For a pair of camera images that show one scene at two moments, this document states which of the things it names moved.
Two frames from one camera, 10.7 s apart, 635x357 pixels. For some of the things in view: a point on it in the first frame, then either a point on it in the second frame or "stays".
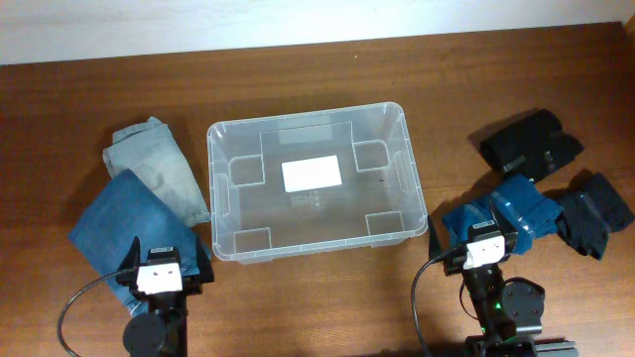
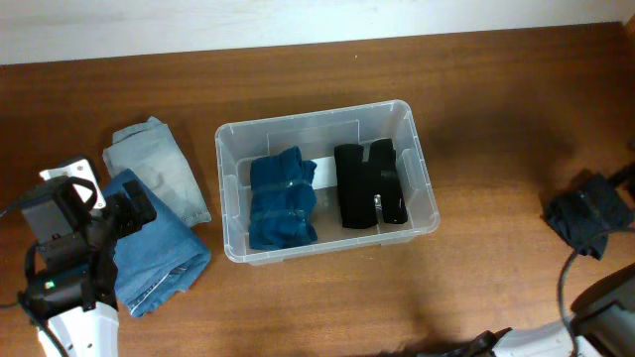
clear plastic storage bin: x=312 y=181 stays
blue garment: x=521 y=203 -> x=283 y=200
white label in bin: x=311 y=174 stays
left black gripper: x=193 y=283 -> x=134 y=216
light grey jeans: x=150 y=152 stays
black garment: x=531 y=146 -> x=360 y=180
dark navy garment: x=591 y=208 stays
